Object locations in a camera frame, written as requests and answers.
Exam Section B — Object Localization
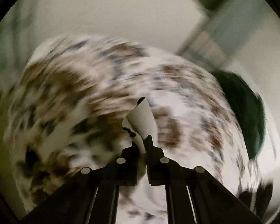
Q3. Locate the white small garment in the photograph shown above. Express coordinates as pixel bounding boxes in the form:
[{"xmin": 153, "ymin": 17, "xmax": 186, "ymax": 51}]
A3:
[{"xmin": 121, "ymin": 97, "xmax": 157, "ymax": 153}]

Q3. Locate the plaid curtain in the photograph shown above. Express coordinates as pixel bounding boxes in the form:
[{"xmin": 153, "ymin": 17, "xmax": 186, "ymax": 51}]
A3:
[{"xmin": 177, "ymin": 12, "xmax": 231, "ymax": 71}]

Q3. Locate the floral bed sheet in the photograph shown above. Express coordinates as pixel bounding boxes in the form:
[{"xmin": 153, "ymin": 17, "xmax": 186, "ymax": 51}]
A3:
[{"xmin": 4, "ymin": 35, "xmax": 273, "ymax": 218}]

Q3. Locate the dark green pillow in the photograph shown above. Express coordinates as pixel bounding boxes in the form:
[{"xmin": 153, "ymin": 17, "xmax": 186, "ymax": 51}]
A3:
[{"xmin": 212, "ymin": 70, "xmax": 266, "ymax": 160}]

